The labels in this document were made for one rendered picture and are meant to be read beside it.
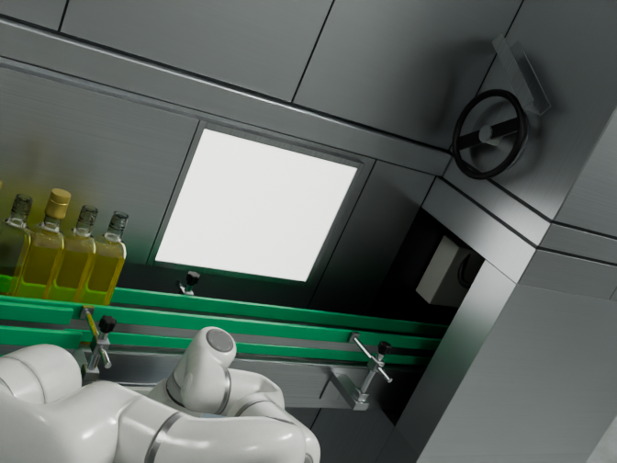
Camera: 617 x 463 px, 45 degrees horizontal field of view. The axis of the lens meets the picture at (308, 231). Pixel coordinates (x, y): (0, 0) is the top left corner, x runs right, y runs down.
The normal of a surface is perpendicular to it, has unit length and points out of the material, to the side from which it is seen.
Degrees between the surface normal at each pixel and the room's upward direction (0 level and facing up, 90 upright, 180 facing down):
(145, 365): 90
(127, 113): 90
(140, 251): 90
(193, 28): 90
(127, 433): 56
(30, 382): 30
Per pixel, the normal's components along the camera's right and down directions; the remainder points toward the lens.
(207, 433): -0.11, -0.82
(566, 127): -0.81, -0.15
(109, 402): 0.55, -0.73
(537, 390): 0.44, 0.48
